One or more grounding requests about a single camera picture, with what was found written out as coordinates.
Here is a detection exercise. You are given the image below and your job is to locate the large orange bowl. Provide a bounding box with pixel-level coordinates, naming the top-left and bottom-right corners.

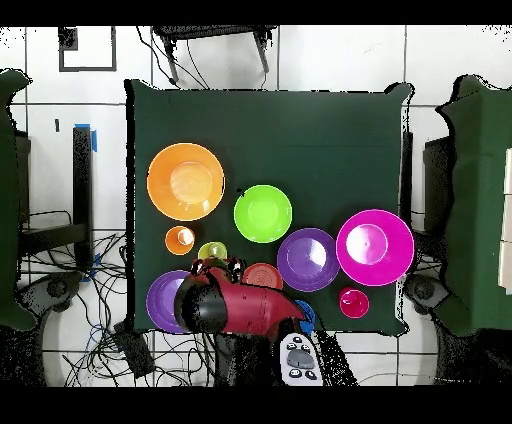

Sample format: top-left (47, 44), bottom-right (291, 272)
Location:
top-left (146, 142), bottom-right (226, 222)

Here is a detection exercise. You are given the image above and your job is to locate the black stand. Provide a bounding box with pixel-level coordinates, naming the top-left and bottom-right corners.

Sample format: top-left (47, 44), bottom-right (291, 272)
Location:
top-left (400, 130), bottom-right (455, 235)
top-left (19, 123), bottom-right (98, 273)

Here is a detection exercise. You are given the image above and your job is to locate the orange cup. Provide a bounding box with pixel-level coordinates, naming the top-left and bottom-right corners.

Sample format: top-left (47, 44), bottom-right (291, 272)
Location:
top-left (164, 225), bottom-right (196, 256)

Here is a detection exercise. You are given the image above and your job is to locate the small blue bowl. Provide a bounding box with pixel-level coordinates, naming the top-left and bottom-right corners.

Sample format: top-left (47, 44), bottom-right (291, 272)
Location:
top-left (294, 299), bottom-right (317, 335)

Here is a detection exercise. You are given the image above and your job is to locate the black power brick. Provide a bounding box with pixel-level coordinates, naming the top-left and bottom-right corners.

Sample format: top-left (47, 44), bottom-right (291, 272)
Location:
top-left (112, 321), bottom-right (156, 379)

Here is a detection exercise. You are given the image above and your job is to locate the green bowl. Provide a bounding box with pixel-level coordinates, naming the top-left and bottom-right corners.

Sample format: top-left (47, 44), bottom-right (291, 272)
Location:
top-left (233, 184), bottom-right (294, 244)

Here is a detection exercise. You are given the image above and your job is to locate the purple bowl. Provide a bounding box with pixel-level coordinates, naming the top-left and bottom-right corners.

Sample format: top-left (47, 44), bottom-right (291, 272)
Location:
top-left (145, 269), bottom-right (191, 335)
top-left (276, 227), bottom-right (341, 293)

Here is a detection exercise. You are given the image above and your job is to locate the tangle of cables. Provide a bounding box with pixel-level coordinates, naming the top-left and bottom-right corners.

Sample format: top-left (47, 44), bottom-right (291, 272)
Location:
top-left (23, 209), bottom-right (217, 387)

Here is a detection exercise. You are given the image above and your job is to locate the dark green tablecloth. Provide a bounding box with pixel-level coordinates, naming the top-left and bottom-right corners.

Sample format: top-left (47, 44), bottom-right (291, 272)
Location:
top-left (124, 78), bottom-right (413, 337)

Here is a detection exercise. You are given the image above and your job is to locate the grey base with black knob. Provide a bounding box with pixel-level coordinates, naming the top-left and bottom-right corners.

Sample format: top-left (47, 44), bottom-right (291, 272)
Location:
top-left (15, 271), bottom-right (85, 321)
top-left (403, 273), bottom-right (453, 317)

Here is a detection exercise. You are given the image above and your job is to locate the neighbouring green cloth table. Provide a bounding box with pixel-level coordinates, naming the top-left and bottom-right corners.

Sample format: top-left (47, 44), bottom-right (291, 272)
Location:
top-left (435, 74), bottom-right (512, 337)
top-left (0, 67), bottom-right (37, 331)

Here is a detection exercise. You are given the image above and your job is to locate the black square frame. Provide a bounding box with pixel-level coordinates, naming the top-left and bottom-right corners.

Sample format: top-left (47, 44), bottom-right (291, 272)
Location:
top-left (58, 26), bottom-right (118, 73)

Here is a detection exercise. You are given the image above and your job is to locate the black camera tripod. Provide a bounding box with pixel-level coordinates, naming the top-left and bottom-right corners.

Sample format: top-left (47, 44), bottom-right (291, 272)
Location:
top-left (151, 25), bottom-right (279, 85)

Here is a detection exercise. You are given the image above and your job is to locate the small red-orange bowl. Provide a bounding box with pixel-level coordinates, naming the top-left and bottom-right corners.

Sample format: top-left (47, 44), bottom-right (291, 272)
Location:
top-left (241, 262), bottom-right (284, 291)

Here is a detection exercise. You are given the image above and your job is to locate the yellow-green cup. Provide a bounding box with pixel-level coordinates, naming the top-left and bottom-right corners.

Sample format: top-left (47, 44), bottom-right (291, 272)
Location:
top-left (197, 240), bottom-right (229, 261)

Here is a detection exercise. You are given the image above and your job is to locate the red cup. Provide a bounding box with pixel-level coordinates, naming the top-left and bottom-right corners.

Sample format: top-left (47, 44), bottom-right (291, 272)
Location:
top-left (338, 286), bottom-right (371, 320)

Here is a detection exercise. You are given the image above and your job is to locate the large pink bowl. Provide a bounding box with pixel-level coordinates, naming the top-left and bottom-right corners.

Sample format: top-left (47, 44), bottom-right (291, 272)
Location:
top-left (335, 208), bottom-right (416, 288)

